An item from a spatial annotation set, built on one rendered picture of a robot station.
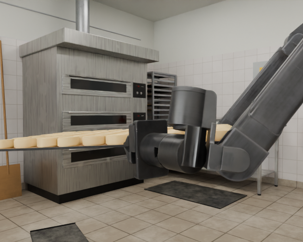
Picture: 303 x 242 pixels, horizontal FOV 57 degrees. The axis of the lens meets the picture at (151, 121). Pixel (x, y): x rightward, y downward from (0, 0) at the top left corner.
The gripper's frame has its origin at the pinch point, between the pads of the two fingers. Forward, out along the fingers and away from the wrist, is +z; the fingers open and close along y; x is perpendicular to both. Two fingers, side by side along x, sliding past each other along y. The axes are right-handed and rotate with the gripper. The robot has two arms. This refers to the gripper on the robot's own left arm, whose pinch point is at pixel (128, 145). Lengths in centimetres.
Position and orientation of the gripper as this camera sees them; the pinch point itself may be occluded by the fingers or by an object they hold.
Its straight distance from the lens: 57.4
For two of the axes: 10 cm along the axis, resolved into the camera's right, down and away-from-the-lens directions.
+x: 8.4, -0.3, 5.5
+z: -5.5, 0.1, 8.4
